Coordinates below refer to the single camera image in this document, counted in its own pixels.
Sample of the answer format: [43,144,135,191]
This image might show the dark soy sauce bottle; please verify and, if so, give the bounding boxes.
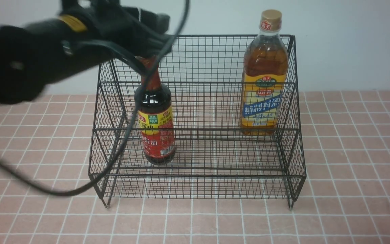
[134,67,175,166]

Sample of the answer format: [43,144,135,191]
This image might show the black cable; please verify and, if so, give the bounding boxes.
[0,0,190,197]

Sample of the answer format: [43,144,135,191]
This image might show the amber cooking wine bottle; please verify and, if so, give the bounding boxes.
[240,9,288,136]

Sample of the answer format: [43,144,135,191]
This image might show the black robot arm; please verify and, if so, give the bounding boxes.
[0,0,170,105]

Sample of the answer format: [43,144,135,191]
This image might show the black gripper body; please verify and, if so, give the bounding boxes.
[60,0,171,65]

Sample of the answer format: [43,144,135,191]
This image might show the black wire mesh shelf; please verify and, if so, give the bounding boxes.
[88,35,306,209]

